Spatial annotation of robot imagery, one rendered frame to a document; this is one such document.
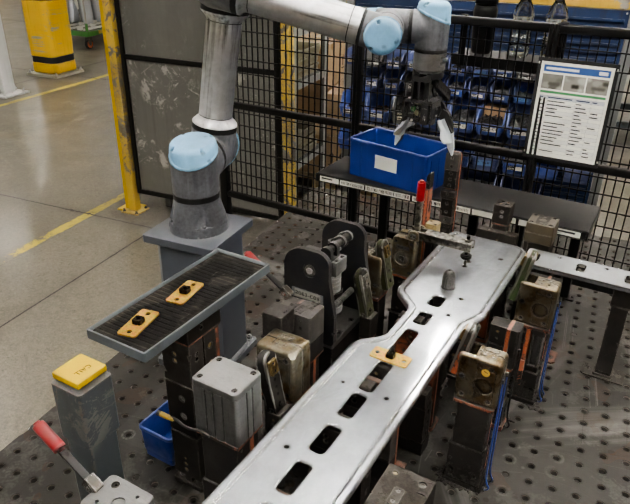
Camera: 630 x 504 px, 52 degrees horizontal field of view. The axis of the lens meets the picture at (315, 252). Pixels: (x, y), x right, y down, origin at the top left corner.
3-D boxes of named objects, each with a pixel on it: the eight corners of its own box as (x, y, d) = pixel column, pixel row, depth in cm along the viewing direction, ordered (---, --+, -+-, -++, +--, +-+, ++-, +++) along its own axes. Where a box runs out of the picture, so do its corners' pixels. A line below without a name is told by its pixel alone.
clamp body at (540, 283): (537, 413, 163) (563, 296, 147) (491, 397, 168) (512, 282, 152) (545, 393, 169) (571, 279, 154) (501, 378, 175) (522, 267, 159)
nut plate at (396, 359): (412, 359, 132) (413, 354, 132) (405, 369, 129) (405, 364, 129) (376, 346, 136) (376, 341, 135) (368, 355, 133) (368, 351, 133)
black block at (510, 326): (507, 439, 154) (527, 339, 141) (464, 423, 159) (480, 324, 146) (516, 419, 160) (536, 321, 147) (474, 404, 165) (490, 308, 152)
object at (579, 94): (597, 169, 194) (620, 65, 180) (522, 155, 204) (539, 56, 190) (598, 167, 195) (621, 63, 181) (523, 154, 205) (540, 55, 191)
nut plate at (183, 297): (182, 305, 120) (181, 300, 119) (164, 301, 121) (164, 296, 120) (204, 284, 127) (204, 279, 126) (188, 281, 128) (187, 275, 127)
